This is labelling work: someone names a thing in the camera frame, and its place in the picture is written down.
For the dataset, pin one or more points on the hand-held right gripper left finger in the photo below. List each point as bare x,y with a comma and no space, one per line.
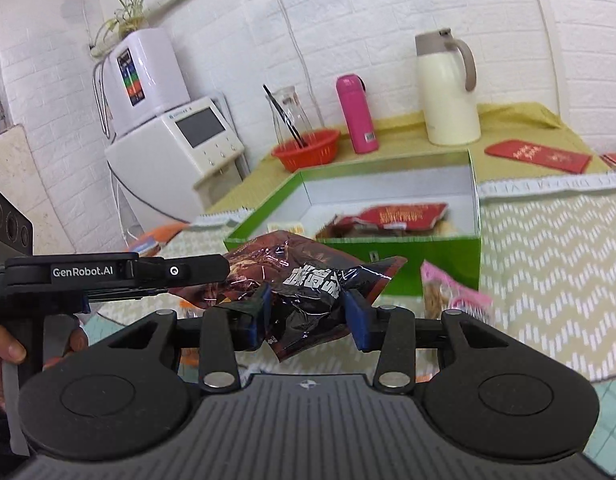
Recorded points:
262,315

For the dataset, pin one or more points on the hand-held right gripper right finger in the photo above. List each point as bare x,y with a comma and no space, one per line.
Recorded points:
358,322

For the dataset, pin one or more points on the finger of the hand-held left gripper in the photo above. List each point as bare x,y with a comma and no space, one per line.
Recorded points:
187,270

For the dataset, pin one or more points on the dark brown glossy snack bag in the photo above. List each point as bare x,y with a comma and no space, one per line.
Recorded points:
308,285

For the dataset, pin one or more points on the green cardboard box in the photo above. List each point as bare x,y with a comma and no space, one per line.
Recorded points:
438,255

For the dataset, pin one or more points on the person's left hand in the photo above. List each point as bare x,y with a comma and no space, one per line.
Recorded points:
2,345

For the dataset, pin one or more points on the orange snack packet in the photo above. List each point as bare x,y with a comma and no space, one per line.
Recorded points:
190,310

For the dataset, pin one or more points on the orange plastic basket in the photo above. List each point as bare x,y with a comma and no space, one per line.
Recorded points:
157,237

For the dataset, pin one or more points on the pink-edged clear snack packet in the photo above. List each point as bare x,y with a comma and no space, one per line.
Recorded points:
453,295

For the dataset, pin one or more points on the white countertop water dispenser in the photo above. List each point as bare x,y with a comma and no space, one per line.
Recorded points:
162,170

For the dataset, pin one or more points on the red snack bag gold print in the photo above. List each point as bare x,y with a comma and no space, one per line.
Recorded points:
393,217

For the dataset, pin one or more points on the red plastic colander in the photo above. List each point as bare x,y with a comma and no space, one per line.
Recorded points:
308,155

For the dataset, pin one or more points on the black straws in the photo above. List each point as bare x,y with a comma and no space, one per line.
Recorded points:
288,120

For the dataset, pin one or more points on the patterned tablecloth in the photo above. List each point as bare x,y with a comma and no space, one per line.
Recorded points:
538,270

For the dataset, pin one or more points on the glass carafe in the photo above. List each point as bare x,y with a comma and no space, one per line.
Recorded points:
293,110

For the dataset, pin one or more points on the pink thermos bottle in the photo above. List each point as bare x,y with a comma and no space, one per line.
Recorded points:
358,115

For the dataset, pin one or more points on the cream thermal jug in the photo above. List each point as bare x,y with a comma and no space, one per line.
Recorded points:
450,100

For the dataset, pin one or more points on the red envelope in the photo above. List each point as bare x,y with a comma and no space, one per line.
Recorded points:
538,156

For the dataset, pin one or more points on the yellow cloth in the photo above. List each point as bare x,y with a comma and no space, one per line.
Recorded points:
513,120

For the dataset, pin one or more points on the potted plant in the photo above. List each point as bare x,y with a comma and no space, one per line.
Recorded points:
127,7

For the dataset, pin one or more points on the white wall water purifier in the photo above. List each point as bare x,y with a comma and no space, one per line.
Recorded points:
147,75

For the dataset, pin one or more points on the white wall conduit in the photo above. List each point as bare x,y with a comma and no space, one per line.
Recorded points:
543,30

